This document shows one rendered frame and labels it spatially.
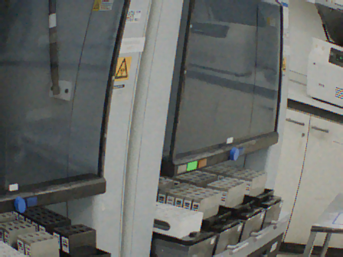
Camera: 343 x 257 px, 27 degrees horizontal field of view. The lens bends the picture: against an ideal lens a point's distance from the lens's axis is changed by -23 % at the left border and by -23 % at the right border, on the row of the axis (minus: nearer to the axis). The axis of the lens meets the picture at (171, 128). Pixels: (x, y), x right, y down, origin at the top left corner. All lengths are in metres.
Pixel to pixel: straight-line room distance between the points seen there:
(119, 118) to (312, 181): 2.65
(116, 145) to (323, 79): 2.59
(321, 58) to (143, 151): 2.51
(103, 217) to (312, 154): 2.63
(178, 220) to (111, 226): 0.22
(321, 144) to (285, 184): 0.32
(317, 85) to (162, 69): 2.47
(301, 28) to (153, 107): 3.16
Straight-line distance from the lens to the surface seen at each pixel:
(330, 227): 2.05
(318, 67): 4.17
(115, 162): 1.69
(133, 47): 1.65
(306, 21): 4.84
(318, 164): 4.21
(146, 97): 1.74
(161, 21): 1.73
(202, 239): 1.93
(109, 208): 1.70
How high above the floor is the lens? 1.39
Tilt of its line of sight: 10 degrees down
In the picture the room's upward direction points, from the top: 8 degrees clockwise
